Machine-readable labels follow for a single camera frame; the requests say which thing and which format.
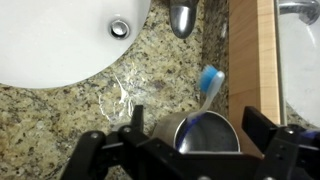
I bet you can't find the wood framed mirror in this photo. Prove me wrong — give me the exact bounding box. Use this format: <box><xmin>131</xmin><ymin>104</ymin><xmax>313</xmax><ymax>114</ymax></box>
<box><xmin>229</xmin><ymin>0</ymin><xmax>320</xmax><ymax>157</ymax></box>

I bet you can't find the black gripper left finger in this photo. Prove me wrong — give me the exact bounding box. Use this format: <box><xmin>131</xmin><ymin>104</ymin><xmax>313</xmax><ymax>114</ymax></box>
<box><xmin>61</xmin><ymin>105</ymin><xmax>187</xmax><ymax>180</ymax></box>

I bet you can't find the blue white toothbrush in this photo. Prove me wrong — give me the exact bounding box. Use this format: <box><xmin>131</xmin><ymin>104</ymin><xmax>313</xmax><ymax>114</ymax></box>
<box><xmin>175</xmin><ymin>65</ymin><xmax>225</xmax><ymax>148</ymax></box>

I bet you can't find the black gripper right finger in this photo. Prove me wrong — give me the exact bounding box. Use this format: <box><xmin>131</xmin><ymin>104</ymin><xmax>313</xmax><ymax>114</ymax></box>
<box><xmin>242</xmin><ymin>106</ymin><xmax>320</xmax><ymax>180</ymax></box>

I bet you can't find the silver metal cup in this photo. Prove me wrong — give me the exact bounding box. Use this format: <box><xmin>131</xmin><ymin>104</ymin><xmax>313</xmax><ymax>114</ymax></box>
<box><xmin>152</xmin><ymin>111</ymin><xmax>240</xmax><ymax>154</ymax></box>

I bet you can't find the white oval sink basin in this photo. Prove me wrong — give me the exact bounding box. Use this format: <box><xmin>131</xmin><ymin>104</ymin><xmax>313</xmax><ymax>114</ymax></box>
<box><xmin>0</xmin><ymin>0</ymin><xmax>151</xmax><ymax>89</ymax></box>

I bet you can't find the chrome sink faucet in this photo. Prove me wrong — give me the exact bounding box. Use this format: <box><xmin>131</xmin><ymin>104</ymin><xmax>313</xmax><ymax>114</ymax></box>
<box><xmin>169</xmin><ymin>0</ymin><xmax>199</xmax><ymax>39</ymax></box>

